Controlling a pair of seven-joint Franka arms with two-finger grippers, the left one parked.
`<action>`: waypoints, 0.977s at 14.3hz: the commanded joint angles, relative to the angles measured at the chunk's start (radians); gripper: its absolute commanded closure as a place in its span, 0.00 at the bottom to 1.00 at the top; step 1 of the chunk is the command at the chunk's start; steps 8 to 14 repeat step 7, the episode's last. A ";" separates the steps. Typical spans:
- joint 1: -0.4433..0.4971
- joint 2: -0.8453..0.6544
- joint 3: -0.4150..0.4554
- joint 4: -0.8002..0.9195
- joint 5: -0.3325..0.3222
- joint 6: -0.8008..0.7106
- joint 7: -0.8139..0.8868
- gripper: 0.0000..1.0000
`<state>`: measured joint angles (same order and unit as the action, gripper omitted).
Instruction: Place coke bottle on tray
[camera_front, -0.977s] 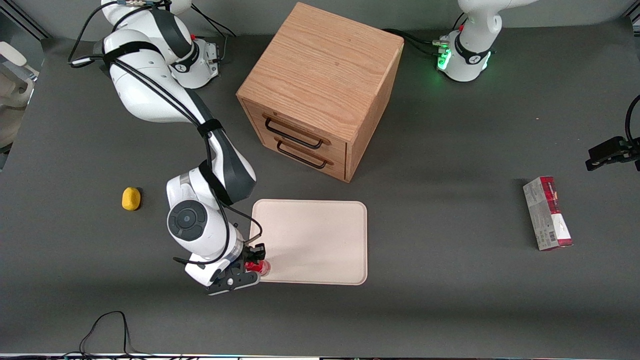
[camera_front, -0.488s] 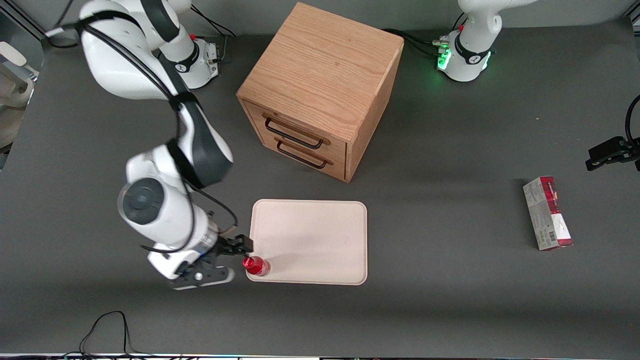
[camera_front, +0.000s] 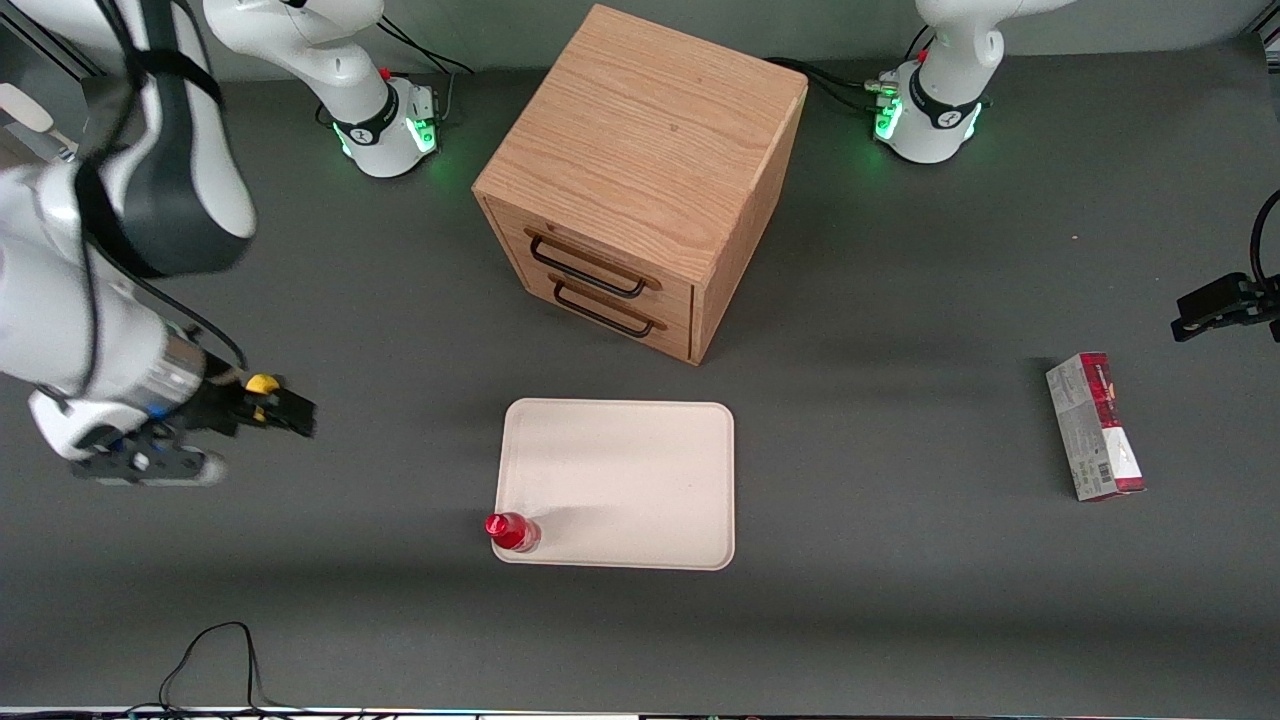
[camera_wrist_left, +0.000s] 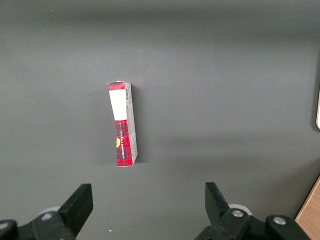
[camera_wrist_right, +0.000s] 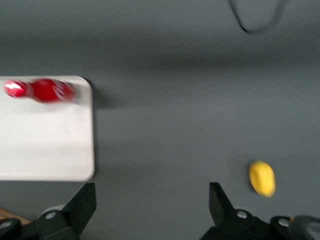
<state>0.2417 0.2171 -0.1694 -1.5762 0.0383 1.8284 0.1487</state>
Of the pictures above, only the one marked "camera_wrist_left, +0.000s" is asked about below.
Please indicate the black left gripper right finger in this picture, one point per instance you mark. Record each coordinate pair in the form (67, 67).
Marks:
(220, 217)

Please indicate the white rectangular tray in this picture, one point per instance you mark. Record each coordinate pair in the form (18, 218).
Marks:
(318, 110)

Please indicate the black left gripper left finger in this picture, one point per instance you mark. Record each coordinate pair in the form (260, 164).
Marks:
(72, 215)

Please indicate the red plaid carton box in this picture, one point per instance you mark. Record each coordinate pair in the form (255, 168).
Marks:
(123, 125)

